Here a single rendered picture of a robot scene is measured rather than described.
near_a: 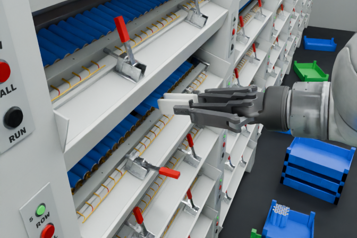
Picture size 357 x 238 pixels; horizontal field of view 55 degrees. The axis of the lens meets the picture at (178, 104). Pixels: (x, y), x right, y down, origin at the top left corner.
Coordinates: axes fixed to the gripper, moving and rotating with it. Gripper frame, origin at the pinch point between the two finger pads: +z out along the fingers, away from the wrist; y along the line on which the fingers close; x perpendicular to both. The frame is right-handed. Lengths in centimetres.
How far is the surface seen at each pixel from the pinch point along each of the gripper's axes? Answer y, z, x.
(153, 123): 0.9, 5.9, 4.2
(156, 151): 5.0, 3.9, 7.9
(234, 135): -57, 11, 45
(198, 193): -23, 12, 44
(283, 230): -65, -4, 100
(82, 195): 22.8, 6.4, 3.7
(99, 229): 24.3, 3.5, 8.1
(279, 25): -142, 8, 27
